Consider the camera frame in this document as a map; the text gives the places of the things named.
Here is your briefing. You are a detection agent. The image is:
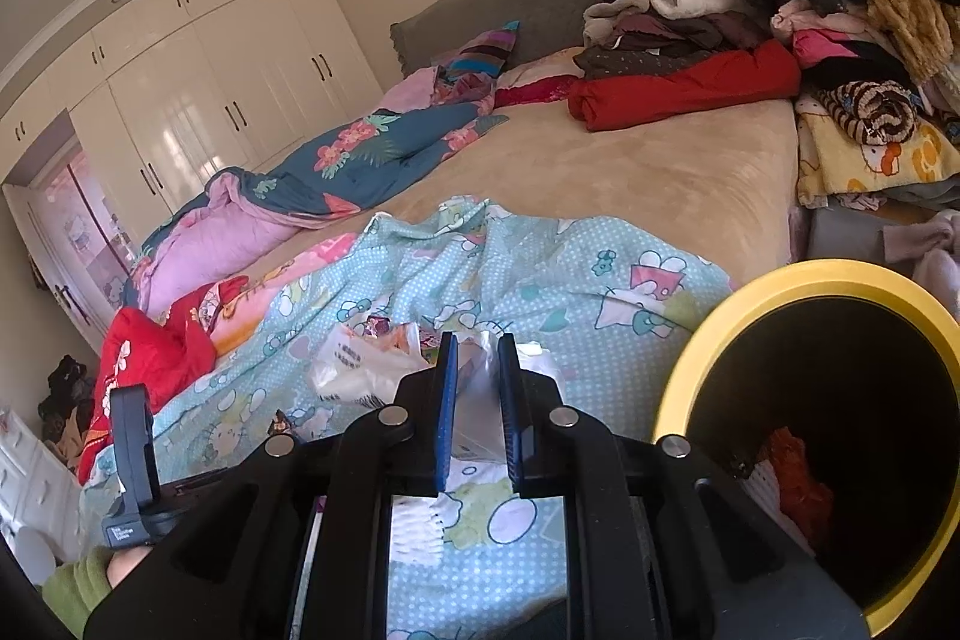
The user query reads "striped pillow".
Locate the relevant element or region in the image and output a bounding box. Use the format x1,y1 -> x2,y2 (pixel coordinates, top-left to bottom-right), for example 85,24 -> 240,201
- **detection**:
435,20 -> 523,86

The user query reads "red rolled garment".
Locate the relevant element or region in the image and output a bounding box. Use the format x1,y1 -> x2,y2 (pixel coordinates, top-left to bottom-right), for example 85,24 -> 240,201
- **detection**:
568,40 -> 802,133

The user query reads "cream pillow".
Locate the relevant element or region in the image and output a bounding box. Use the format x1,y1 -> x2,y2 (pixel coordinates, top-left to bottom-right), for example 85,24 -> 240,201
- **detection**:
499,47 -> 586,90

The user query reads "red plastic bag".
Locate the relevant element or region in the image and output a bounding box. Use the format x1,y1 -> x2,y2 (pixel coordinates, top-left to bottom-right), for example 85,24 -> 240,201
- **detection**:
765,428 -> 836,536

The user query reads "pink cartoon door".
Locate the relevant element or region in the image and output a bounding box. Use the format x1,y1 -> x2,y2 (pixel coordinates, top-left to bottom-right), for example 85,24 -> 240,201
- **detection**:
7,137 -> 145,348

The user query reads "red floral cloth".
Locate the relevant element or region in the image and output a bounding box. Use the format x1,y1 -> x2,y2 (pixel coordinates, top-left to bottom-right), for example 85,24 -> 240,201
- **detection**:
79,306 -> 220,483

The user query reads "pink cartoon blanket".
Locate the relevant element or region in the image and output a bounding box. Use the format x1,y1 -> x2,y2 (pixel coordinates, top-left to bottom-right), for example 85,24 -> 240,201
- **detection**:
142,231 -> 361,357

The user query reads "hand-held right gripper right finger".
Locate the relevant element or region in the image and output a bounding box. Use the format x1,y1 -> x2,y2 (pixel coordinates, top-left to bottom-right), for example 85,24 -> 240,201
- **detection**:
496,332 -> 871,640

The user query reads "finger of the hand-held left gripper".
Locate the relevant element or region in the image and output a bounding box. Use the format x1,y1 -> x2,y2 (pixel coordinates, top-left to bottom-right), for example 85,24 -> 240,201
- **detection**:
157,469 -> 256,500

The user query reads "light blue cartoon sheet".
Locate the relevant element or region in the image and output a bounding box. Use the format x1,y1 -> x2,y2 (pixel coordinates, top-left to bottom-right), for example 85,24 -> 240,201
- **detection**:
79,197 -> 733,640

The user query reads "white plastic packaging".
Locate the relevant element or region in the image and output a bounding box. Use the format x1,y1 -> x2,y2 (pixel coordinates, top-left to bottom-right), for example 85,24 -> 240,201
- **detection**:
454,331 -> 562,462

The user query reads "red lace cloth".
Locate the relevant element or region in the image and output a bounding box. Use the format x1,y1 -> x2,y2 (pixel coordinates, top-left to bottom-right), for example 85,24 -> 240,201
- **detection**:
495,74 -> 583,109

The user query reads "person's left forearm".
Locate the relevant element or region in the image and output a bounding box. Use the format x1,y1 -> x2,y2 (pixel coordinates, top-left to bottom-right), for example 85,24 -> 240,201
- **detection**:
41,544 -> 155,640

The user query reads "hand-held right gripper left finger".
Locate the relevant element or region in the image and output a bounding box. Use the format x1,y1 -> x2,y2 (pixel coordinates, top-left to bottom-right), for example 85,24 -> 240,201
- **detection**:
84,332 -> 460,640

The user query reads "brown striped knit garment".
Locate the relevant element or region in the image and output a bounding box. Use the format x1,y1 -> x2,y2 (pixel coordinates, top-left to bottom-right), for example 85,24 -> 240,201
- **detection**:
814,81 -> 918,147

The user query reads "white fleece garment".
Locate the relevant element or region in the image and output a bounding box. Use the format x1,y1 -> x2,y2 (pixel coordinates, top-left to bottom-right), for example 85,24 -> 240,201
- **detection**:
583,0 -> 743,42

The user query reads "blue floral quilt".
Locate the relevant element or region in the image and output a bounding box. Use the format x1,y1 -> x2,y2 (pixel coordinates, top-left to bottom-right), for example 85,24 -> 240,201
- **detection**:
124,111 -> 512,319

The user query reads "brown dotted garment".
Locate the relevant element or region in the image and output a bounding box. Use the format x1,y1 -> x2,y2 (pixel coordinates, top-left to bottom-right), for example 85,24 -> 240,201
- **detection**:
574,14 -> 773,79

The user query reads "dark pile on floor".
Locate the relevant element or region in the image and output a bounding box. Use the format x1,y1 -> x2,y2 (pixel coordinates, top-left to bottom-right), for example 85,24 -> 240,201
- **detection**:
37,355 -> 99,453

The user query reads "lilac fleece garment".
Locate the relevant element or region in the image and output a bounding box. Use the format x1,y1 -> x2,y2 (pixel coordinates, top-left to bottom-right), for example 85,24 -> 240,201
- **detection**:
881,212 -> 960,319

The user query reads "white drawer cabinet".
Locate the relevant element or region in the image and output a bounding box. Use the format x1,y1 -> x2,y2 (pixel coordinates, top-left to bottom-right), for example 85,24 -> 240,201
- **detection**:
0,411 -> 85,582

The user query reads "bed with beige sheet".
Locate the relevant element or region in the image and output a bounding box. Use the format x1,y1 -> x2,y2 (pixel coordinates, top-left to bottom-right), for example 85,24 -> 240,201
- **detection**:
285,40 -> 800,311

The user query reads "pink garment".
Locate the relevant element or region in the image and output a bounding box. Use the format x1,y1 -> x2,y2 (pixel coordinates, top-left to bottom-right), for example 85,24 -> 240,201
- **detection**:
772,6 -> 878,72

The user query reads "yellow plush garment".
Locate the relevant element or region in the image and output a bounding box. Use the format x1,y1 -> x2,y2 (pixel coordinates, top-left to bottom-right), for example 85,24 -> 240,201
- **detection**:
870,0 -> 960,86

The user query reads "yellow-rimmed black trash bin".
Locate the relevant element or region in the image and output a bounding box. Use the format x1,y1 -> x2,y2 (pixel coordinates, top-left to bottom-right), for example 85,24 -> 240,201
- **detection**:
652,260 -> 960,640

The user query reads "white wardrobe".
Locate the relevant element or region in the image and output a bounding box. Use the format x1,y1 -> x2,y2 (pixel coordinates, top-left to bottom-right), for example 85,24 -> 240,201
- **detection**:
0,0 -> 383,236

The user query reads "white foam net bundle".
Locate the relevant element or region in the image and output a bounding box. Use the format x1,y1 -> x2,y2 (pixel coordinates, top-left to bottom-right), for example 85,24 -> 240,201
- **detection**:
390,494 -> 445,567

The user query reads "yellow cartoon blanket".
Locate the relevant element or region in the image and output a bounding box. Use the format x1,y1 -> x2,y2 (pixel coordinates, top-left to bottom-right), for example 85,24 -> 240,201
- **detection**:
795,96 -> 960,208

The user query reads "pink pillow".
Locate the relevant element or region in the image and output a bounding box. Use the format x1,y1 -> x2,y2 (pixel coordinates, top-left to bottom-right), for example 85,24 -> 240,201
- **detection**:
379,66 -> 445,116

